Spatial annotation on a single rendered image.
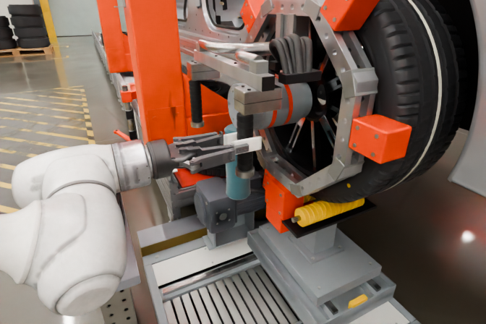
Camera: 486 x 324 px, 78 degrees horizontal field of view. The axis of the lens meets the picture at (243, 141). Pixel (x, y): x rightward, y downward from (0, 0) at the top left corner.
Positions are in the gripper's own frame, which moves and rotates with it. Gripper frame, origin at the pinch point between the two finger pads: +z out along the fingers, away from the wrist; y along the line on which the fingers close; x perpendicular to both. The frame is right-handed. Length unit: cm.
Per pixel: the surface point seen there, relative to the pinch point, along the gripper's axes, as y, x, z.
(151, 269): -48, -75, -20
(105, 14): -253, 19, -8
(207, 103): -61, -10, 14
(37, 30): -839, -29, -125
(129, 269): -13.7, -38.1, -27.8
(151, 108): -60, -9, -9
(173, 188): -70, -53, -2
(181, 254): -50, -75, -6
